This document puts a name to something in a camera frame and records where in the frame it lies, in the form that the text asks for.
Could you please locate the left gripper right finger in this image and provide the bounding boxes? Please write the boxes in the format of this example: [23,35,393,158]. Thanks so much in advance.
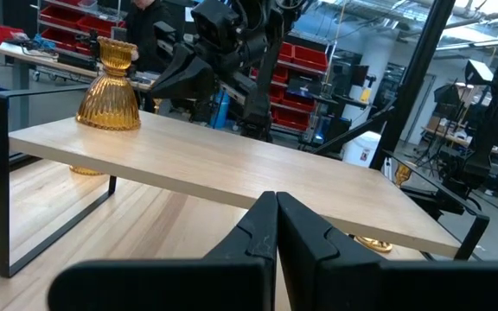
[277,192,498,311]

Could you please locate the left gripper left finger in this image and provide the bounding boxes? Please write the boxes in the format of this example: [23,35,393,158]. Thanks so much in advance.
[48,191,278,311]

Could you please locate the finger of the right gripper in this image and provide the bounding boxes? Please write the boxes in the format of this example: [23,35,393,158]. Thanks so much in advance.
[149,42,216,101]

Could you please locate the amber ribbed glass candle holder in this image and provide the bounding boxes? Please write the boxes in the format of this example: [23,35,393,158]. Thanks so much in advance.
[68,165,105,177]
[74,36,142,131]

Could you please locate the blue cylinder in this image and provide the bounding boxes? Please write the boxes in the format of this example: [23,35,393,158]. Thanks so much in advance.
[209,88,232,130]

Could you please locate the person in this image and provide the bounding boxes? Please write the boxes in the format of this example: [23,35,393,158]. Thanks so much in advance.
[123,0,176,74]

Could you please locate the metal rack with red bins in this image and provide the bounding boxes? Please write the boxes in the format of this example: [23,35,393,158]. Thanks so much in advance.
[270,41,332,133]
[36,0,129,57]

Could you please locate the wooden riser shelf black legs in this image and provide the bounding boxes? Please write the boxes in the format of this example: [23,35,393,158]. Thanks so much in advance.
[0,84,490,278]

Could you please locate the white barrel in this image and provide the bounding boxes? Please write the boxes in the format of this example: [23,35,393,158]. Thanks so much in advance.
[342,130,383,168]

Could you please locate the long workbench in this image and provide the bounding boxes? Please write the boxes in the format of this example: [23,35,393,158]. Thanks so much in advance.
[0,41,155,130]

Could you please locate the black equipment stand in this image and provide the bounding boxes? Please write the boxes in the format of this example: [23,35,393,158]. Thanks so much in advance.
[460,60,498,195]

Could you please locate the studio softbox light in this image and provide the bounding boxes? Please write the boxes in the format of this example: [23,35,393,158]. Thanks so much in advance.
[463,59,495,86]

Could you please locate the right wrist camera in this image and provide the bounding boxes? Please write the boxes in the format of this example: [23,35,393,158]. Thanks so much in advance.
[190,0,254,53]

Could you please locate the black aluminium rig frame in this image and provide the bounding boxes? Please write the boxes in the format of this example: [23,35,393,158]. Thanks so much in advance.
[311,0,457,172]

